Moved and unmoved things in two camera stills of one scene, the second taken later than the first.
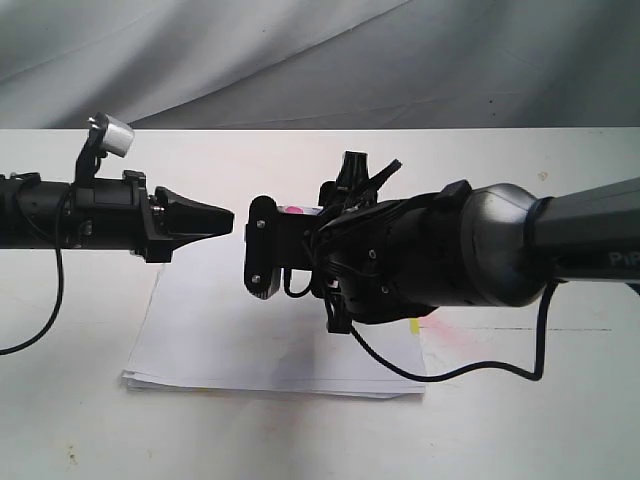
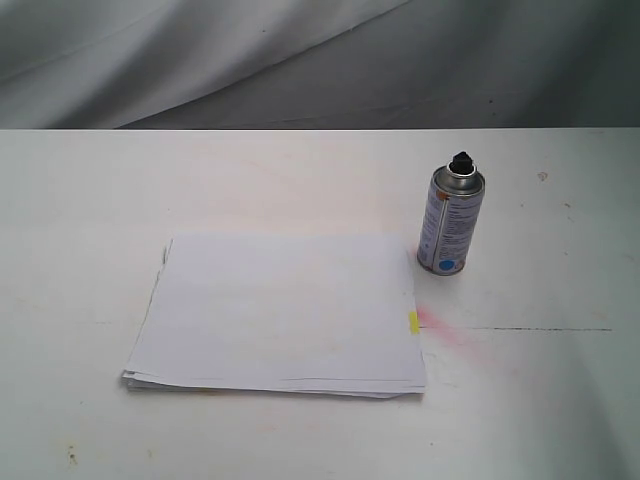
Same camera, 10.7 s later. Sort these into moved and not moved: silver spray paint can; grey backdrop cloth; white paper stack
Moved: silver spray paint can
Not moved: white paper stack; grey backdrop cloth
